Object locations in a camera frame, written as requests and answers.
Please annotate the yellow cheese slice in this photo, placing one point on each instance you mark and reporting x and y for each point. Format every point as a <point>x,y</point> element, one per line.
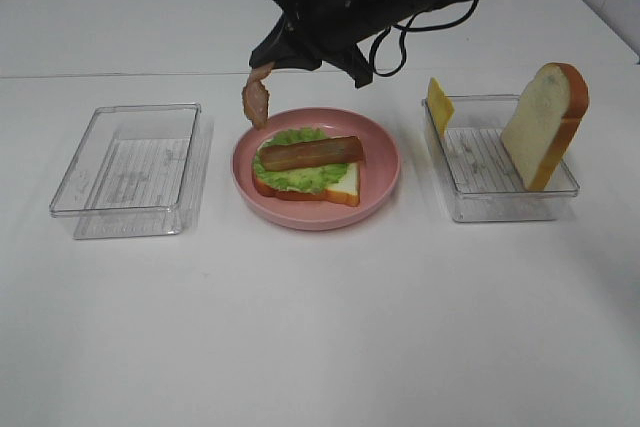
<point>441,107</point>

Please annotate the pink round plate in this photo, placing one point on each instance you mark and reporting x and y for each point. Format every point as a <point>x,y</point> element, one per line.
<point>378,175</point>

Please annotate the dark brown bacon strip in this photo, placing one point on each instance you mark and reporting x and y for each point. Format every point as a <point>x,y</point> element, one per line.
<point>311,154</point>

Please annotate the pink bacon strip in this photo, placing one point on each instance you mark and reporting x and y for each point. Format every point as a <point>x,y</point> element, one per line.
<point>255,96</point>

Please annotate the bread slice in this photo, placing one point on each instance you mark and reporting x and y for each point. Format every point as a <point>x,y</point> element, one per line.
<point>339,197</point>
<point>548,114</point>

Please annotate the clear right plastic tray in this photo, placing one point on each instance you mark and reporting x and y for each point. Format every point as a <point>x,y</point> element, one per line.
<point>477,178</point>

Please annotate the clear left plastic tray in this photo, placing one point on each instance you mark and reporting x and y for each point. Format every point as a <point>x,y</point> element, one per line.
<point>138,171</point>

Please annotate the clear plastic tray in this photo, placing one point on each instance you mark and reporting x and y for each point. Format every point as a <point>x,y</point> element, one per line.
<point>138,171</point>
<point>477,178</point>

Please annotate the green lettuce leaf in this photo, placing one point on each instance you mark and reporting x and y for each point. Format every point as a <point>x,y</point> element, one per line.
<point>331,177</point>

